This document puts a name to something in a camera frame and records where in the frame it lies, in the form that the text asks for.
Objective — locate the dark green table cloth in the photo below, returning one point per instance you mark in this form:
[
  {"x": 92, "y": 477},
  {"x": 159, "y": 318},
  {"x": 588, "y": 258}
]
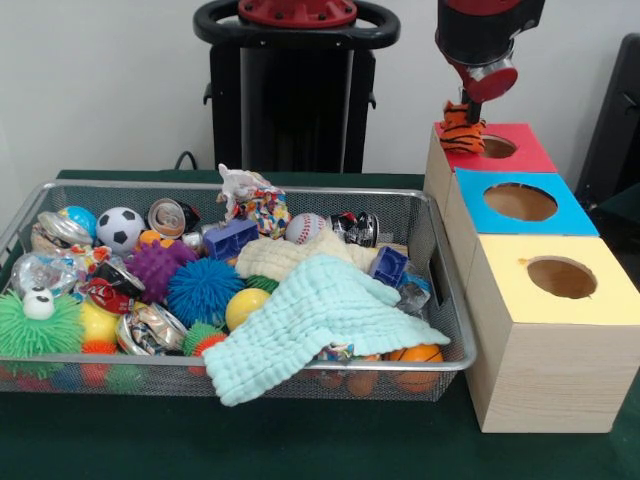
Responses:
[
  {"x": 250, "y": 440},
  {"x": 620, "y": 215}
]

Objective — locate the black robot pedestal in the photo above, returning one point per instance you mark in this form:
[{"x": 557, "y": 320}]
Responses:
[{"x": 290, "y": 100}]

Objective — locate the smooth yellow ball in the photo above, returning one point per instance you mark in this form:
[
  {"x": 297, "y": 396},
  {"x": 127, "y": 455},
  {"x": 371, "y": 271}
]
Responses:
[{"x": 245, "y": 307}]

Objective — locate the green spiky ball with eyes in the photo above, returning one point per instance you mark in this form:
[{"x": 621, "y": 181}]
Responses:
[{"x": 45, "y": 335}]

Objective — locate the mint green cloth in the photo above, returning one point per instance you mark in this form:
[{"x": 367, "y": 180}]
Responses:
[{"x": 310, "y": 320}]

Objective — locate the wooden box with three holes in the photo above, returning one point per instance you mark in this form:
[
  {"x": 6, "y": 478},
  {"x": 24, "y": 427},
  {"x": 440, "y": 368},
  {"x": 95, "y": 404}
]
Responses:
[{"x": 550, "y": 380}]

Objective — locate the small toy soccer ball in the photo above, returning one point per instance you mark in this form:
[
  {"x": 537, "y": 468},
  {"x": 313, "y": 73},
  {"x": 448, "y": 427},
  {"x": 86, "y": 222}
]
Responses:
[{"x": 120, "y": 231}]

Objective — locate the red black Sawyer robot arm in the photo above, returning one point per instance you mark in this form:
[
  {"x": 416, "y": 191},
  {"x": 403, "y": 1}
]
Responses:
[{"x": 480, "y": 30}]

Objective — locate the small orange tiger plush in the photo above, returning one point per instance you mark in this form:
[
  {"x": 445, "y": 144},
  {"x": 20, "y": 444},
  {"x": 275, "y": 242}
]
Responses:
[{"x": 460, "y": 135}]

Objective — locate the plain blue spiky ball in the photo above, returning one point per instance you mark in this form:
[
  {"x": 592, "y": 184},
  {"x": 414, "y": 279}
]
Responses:
[{"x": 205, "y": 292}]

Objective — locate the cream yellow cloth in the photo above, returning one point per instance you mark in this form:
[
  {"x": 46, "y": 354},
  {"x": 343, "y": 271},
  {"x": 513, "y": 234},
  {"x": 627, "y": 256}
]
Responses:
[{"x": 270, "y": 257}]

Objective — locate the crushed black drink can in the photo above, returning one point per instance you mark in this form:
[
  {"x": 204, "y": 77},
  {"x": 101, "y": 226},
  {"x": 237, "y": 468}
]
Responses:
[{"x": 357, "y": 229}]

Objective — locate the shallow metal mesh bin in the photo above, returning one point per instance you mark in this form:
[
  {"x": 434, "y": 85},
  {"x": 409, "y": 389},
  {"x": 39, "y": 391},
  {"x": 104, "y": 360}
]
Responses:
[{"x": 425, "y": 225}]

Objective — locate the white toy baseball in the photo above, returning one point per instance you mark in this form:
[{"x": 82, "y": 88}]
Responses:
[{"x": 305, "y": 228}]

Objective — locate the purple plastic toy block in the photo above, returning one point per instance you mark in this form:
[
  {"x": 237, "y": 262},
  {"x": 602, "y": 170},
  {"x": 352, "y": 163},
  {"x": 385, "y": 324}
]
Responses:
[{"x": 390, "y": 265}]

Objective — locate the crushed silver drink can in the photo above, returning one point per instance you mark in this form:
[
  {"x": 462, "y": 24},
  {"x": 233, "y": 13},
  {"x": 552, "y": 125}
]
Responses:
[{"x": 150, "y": 330}]

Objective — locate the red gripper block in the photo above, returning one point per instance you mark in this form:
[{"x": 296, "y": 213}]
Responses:
[{"x": 492, "y": 86}]

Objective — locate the black upright panel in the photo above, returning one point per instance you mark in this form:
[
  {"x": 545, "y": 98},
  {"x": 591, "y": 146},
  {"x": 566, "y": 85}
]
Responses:
[{"x": 615, "y": 125}]

